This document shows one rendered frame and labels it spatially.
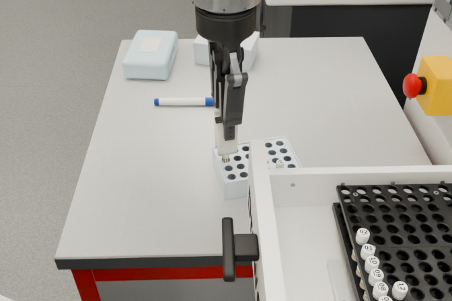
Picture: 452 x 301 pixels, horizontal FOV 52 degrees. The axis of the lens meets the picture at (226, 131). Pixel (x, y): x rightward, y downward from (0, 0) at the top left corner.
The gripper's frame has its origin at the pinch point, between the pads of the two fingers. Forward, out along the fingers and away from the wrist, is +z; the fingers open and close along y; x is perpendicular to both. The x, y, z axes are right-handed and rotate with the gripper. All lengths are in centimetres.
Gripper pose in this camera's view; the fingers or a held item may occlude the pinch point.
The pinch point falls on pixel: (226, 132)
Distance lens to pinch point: 69.3
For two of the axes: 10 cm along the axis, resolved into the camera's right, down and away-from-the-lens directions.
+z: 0.0, 7.8, 6.3
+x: 9.7, -1.5, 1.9
